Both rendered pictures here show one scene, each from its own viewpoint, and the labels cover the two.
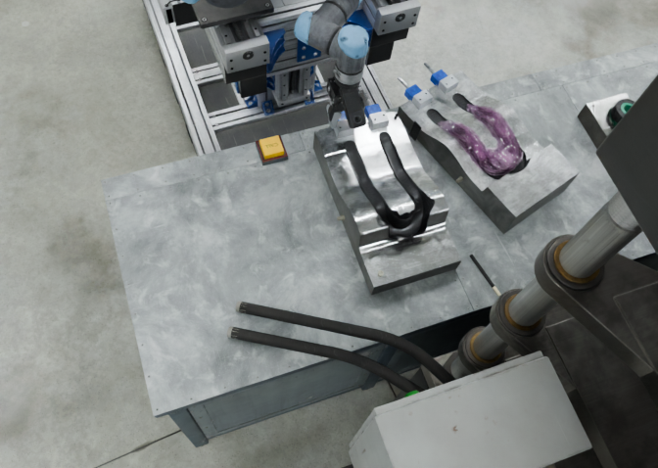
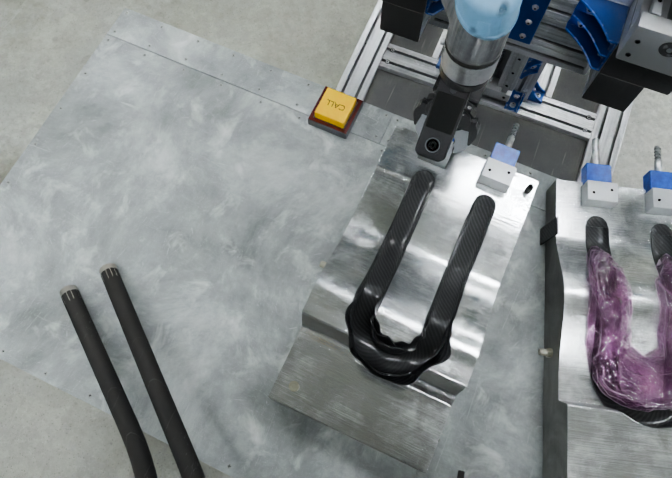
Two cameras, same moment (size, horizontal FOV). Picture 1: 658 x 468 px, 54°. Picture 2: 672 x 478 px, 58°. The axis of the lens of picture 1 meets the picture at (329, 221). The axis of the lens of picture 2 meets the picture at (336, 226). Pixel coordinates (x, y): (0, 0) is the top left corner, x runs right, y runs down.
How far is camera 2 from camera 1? 0.97 m
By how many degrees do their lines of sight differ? 21
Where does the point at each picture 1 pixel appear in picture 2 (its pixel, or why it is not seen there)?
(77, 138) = not seen: outside the picture
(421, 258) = (370, 416)
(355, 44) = (478, 3)
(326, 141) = (397, 150)
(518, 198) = (602, 465)
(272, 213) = (260, 191)
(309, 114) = (500, 121)
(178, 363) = not seen: outside the picture
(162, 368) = not seen: outside the picture
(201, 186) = (216, 94)
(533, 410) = not seen: outside the picture
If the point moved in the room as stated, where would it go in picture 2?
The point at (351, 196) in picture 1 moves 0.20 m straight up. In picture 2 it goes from (353, 248) to (357, 200)
